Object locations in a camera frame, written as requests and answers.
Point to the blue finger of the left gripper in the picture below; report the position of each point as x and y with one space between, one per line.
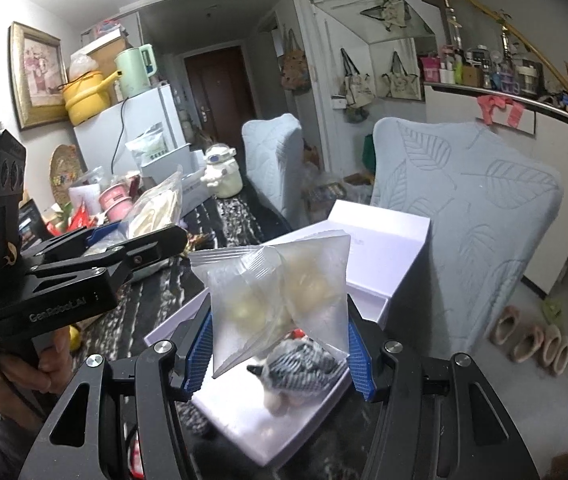
101 232
146 254

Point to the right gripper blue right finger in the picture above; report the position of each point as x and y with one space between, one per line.
360 361

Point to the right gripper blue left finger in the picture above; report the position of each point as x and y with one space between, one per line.
199 356

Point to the plush cow toy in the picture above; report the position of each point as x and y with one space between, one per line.
296 371

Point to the clear bag yellow balls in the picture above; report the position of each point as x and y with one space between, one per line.
259 294

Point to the red snack packet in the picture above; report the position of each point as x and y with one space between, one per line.
297 333

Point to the pink cup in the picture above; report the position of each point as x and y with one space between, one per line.
115 202

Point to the white refrigerator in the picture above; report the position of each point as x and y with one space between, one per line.
101 139

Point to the lavender open gift box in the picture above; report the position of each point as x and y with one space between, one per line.
384 244

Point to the white astronaut jar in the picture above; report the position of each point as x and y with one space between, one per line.
222 175

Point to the yellow pot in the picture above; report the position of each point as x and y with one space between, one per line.
87 95

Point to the framed picture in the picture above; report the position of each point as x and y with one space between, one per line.
37 75

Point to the green electric kettle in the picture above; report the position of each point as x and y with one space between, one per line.
137 66

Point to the left blue leaf chair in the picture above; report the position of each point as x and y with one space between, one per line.
274 163

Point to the blue leaf chair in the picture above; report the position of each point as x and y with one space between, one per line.
274 163
482 236

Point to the right blue leaf chair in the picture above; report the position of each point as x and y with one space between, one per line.
482 236

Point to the beige slippers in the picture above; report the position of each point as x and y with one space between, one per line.
545 343

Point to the brown hanging tote bag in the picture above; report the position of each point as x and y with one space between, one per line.
295 76

